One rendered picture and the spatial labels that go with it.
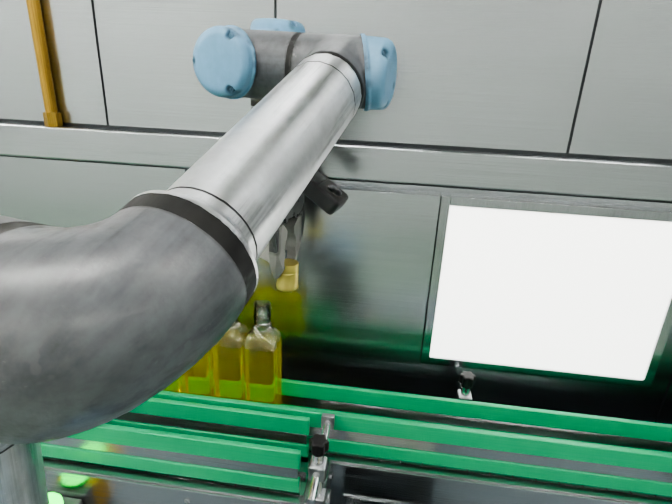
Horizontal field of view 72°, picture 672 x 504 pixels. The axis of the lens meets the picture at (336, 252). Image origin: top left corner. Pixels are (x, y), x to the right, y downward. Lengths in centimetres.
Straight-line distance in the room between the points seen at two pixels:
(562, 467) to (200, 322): 76
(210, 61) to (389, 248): 46
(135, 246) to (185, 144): 65
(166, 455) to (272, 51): 63
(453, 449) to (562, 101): 60
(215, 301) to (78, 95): 79
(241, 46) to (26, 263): 35
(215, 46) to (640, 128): 67
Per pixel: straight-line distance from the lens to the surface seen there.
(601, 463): 94
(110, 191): 102
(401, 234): 84
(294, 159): 35
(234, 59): 54
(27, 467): 41
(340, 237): 85
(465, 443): 87
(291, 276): 73
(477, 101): 84
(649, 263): 96
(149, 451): 87
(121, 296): 24
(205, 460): 84
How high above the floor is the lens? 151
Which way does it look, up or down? 21 degrees down
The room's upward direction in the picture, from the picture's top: 3 degrees clockwise
